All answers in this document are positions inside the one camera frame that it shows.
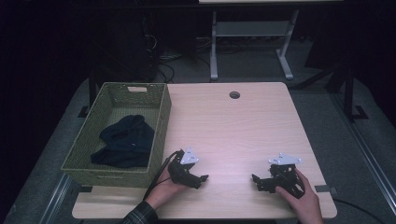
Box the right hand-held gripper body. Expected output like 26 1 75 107
262 152 305 200

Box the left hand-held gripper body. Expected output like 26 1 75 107
167 147 203 189

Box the person's left hand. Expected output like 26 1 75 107
144 167 189 210

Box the person's right hand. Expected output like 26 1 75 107
275 167 325 224

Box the grey tape piece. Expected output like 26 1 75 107
314 184 338 194

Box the dark cloth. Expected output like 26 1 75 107
90 114 156 169

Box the green woven basket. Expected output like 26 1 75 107
61 81 173 189

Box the black metal stand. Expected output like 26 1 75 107
77 69 98 119
325 64 370 123

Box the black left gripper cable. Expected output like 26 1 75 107
142 149 185 202

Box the black floor cable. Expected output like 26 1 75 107
332 198 389 224

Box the aluminium floor rail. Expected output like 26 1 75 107
37 173 75 224
329 92 396 217

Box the tangle of floor cables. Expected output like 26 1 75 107
141 15 213 84

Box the white metal desk frame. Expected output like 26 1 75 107
208 8 301 81

